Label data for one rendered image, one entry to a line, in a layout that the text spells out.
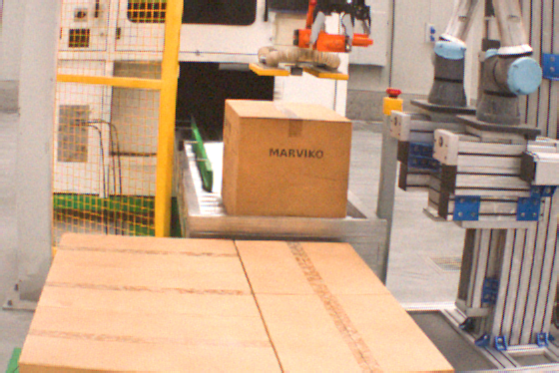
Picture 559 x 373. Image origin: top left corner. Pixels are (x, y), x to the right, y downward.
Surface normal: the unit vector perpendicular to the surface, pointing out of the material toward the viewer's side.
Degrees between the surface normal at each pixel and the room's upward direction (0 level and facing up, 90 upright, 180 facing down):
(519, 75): 97
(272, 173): 90
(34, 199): 90
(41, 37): 90
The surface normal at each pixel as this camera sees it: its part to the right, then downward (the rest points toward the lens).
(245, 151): 0.15, 0.19
